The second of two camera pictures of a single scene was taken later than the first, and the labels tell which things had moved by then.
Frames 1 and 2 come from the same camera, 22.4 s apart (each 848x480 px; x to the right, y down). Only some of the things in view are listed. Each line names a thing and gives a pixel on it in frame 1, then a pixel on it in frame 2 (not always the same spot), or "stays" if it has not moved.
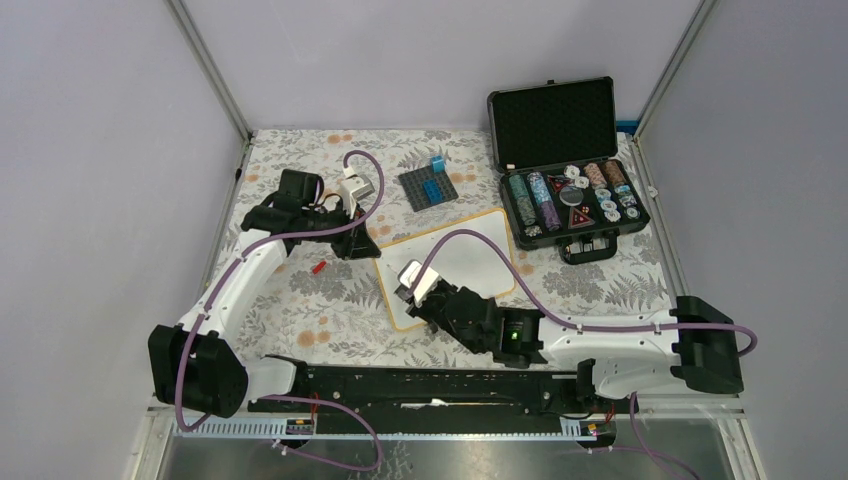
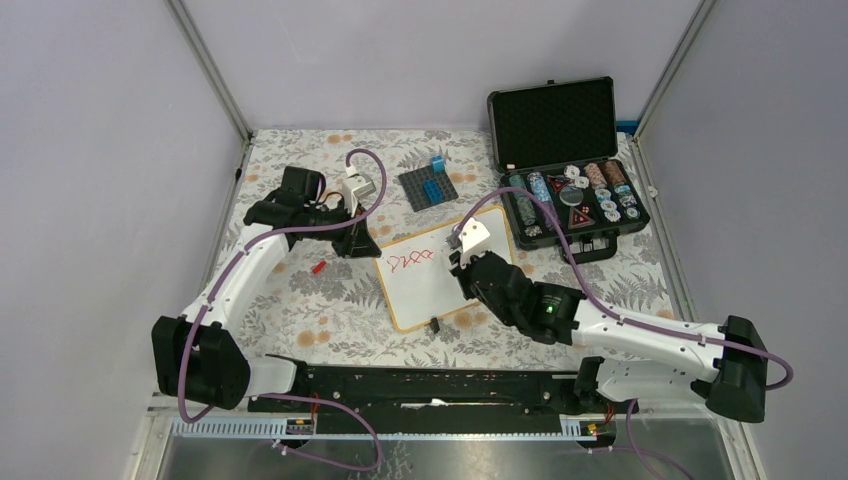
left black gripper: (356, 244) stays
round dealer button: (571, 196) stays
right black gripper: (422, 311) to (463, 272)
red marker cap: (318, 267) stays
